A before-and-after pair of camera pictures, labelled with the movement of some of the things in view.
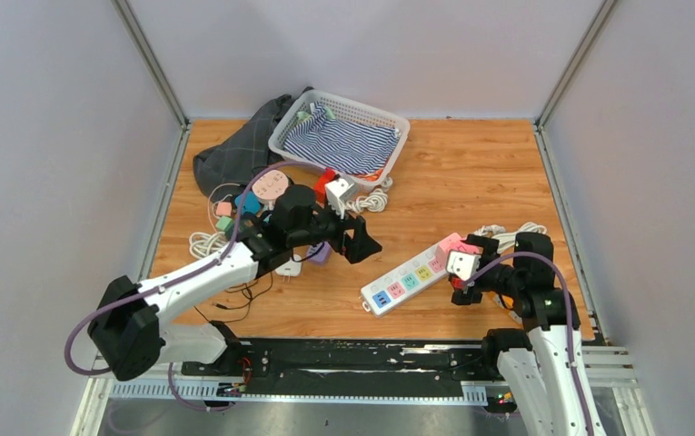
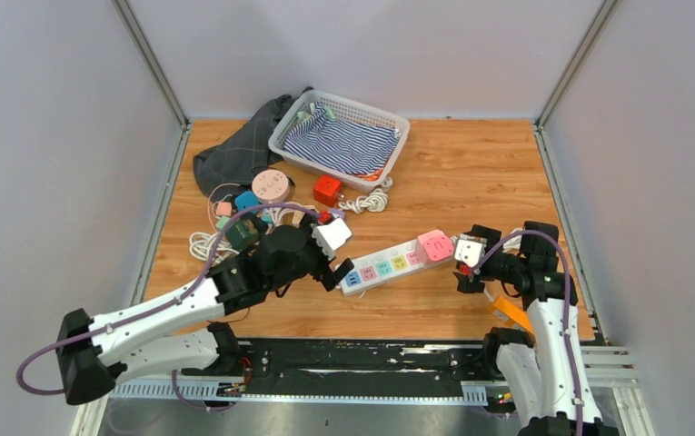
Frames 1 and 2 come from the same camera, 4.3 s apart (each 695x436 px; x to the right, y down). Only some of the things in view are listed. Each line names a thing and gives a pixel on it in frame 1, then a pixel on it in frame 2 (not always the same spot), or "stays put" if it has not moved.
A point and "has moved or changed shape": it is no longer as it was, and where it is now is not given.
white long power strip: (394, 287) to (387, 267)
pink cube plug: (465, 247) has moved or changed shape
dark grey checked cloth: (235, 160) stays put
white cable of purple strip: (376, 201) stays put
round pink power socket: (270, 185) stays put
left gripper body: (331, 229) to (312, 260)
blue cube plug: (250, 203) stays put
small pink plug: (223, 208) stays put
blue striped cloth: (349, 149) stays put
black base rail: (350, 366) stays put
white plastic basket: (345, 110) stays put
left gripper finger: (362, 246) to (332, 279)
